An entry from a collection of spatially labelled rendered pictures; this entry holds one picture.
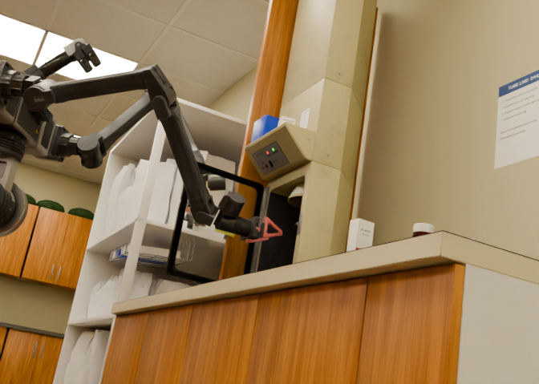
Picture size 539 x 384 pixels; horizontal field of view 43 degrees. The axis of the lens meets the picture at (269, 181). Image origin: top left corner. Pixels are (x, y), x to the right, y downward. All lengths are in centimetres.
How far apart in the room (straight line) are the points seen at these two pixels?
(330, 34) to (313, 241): 73
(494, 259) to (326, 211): 113
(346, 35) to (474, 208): 74
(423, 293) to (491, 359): 14
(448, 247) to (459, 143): 128
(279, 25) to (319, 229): 95
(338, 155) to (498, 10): 71
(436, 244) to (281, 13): 187
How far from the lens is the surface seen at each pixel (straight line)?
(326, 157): 222
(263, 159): 238
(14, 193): 246
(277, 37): 274
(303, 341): 140
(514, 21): 234
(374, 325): 120
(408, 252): 111
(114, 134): 264
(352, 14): 248
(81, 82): 212
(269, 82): 264
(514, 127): 215
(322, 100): 228
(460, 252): 107
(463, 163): 227
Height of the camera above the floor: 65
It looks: 18 degrees up
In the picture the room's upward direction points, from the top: 10 degrees clockwise
